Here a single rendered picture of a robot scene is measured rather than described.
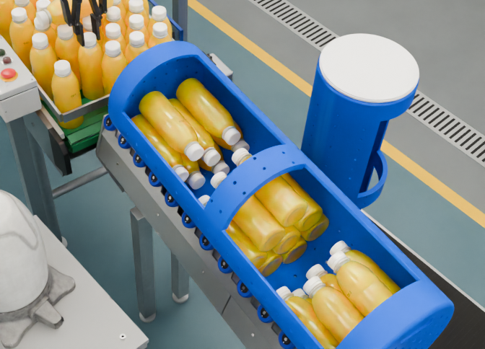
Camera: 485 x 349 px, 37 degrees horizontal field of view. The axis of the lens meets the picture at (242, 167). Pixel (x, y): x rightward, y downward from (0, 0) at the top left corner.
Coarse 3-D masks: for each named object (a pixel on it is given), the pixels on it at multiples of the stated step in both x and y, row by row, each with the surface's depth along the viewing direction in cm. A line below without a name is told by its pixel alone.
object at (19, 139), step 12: (12, 120) 194; (12, 132) 197; (24, 132) 199; (12, 144) 203; (24, 144) 203; (24, 156) 206; (24, 168) 209; (24, 180) 213; (36, 180) 216; (24, 192) 221; (36, 192) 219; (36, 204) 223; (48, 228) 235
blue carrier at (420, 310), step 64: (128, 64) 168; (192, 64) 182; (128, 128) 168; (256, 128) 176; (192, 192) 176; (320, 192) 164; (320, 256) 165; (384, 256) 153; (384, 320) 128; (448, 320) 143
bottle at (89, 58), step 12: (84, 48) 191; (96, 48) 192; (84, 60) 192; (96, 60) 193; (84, 72) 196; (96, 72) 196; (84, 84) 199; (96, 84) 199; (84, 96) 203; (96, 96) 202
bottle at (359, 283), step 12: (336, 264) 142; (348, 264) 140; (360, 264) 140; (336, 276) 141; (348, 276) 138; (360, 276) 138; (372, 276) 138; (348, 288) 138; (360, 288) 137; (372, 288) 136; (384, 288) 137; (360, 300) 136; (372, 300) 135; (384, 300) 135; (360, 312) 138
